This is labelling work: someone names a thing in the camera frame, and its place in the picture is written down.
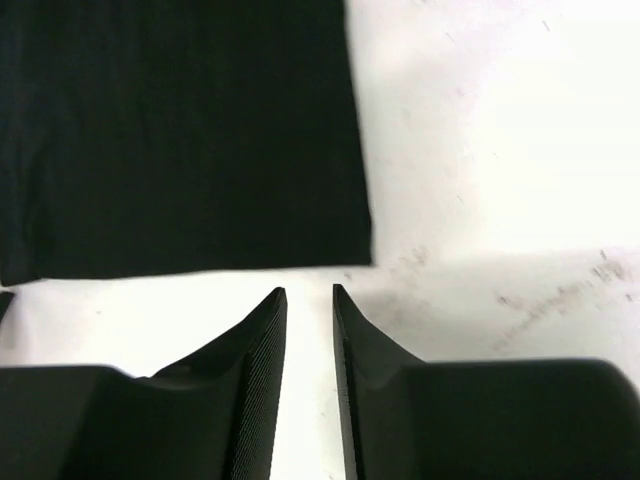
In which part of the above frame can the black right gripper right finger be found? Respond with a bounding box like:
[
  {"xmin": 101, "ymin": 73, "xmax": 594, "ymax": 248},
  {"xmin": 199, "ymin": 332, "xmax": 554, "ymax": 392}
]
[{"xmin": 332, "ymin": 285, "xmax": 639, "ymax": 479}]

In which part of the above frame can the black tank top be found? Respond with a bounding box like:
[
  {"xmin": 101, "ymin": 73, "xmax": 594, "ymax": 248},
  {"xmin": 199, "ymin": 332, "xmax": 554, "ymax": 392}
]
[{"xmin": 1, "ymin": 1, "xmax": 372, "ymax": 286}]

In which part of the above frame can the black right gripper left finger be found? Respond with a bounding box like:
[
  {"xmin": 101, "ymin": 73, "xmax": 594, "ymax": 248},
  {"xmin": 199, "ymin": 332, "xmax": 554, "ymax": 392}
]
[{"xmin": 1, "ymin": 288, "xmax": 287, "ymax": 479}]

